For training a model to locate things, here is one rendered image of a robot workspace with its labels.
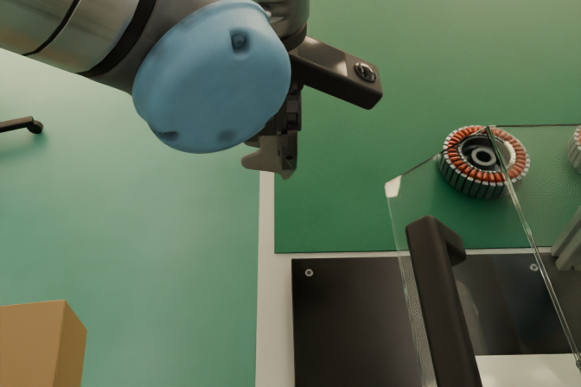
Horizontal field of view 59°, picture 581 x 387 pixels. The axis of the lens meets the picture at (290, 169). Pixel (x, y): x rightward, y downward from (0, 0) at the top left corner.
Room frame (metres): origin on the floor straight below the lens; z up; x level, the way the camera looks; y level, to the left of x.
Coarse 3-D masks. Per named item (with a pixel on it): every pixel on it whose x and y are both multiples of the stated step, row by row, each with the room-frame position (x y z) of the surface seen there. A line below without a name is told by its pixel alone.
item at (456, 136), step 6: (474, 126) 0.52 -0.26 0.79; (480, 126) 0.52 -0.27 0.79; (456, 132) 0.50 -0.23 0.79; (462, 132) 0.50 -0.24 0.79; (468, 132) 0.50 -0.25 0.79; (474, 132) 0.51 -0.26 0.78; (450, 138) 0.49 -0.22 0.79; (456, 138) 0.49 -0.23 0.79; (462, 138) 0.49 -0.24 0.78; (444, 144) 0.49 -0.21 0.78; (450, 144) 0.48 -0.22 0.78
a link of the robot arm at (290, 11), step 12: (252, 0) 0.35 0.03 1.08; (264, 0) 0.35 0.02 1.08; (276, 0) 0.35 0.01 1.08; (288, 0) 0.35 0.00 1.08; (300, 0) 0.36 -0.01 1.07; (276, 12) 0.35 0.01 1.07; (288, 12) 0.35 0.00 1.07; (300, 12) 0.36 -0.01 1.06; (276, 24) 0.35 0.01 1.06; (288, 24) 0.35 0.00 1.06; (300, 24) 0.36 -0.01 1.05
